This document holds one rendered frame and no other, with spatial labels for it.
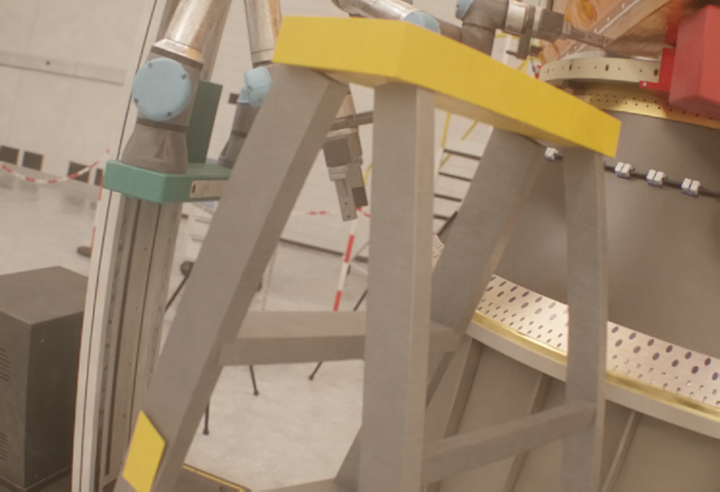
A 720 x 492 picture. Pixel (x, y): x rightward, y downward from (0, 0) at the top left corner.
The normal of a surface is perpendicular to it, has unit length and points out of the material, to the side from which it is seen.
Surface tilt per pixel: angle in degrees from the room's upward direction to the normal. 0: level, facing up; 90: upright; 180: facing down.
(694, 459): 90
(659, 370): 43
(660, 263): 62
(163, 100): 97
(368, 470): 87
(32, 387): 90
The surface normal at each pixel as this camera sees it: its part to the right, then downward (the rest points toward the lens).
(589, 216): -0.70, -0.04
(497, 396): -0.86, -0.15
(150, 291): -0.26, 0.04
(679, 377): -0.29, -0.76
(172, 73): 0.09, 0.26
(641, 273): -0.57, -0.55
